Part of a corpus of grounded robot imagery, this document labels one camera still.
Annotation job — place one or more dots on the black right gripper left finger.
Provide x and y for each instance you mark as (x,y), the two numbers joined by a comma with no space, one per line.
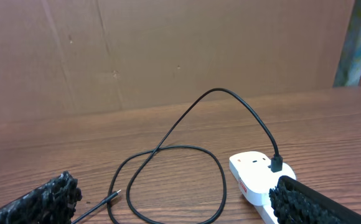
(53,202)

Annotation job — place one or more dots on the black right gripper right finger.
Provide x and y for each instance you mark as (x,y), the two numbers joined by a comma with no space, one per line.
(296,203)

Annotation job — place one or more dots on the white power strip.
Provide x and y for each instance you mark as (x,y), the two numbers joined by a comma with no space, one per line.
(255,180)

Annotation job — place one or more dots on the cardboard backdrop panel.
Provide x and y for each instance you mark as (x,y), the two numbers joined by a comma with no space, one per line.
(60,58)

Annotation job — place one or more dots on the colourful painted cloth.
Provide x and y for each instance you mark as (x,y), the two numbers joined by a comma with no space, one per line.
(349,68)

